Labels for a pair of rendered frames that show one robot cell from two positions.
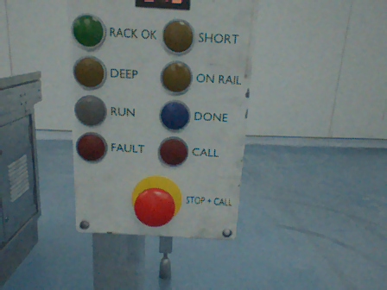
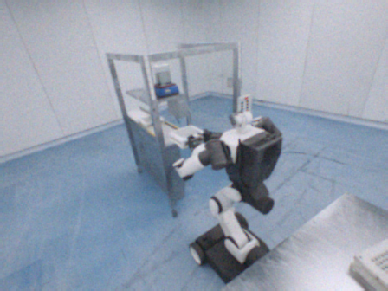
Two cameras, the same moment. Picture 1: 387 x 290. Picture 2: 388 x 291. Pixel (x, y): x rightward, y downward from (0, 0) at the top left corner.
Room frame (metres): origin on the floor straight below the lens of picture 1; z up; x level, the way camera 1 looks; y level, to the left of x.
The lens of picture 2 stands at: (-1.25, 1.68, 1.81)
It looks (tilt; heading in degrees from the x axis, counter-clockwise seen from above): 28 degrees down; 329
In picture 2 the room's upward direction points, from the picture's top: 6 degrees counter-clockwise
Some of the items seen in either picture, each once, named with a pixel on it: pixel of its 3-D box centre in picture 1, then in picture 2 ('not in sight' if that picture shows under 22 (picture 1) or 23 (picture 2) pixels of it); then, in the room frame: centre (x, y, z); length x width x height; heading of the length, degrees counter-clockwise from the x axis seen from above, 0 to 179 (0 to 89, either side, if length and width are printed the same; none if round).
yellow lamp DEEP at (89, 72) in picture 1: (89, 72); not in sight; (0.34, 0.10, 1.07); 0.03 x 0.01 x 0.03; 91
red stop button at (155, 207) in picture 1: (155, 201); not in sight; (0.34, 0.03, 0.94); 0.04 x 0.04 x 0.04; 1
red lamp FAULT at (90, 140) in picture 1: (91, 148); not in sight; (0.34, 0.10, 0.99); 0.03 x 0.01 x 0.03; 91
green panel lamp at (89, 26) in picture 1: (88, 31); not in sight; (0.34, 0.10, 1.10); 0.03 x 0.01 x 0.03; 91
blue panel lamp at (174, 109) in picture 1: (174, 116); not in sight; (0.34, 0.02, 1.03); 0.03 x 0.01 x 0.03; 91
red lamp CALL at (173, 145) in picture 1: (173, 152); not in sight; (0.34, 0.02, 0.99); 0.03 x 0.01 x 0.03; 91
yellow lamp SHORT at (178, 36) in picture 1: (178, 36); not in sight; (0.34, 0.02, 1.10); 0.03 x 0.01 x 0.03; 91
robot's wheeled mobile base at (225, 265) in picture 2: not in sight; (238, 248); (-0.42, 0.87, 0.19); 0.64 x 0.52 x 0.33; 2
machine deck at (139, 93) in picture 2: not in sight; (153, 93); (0.77, 0.90, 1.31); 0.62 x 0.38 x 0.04; 1
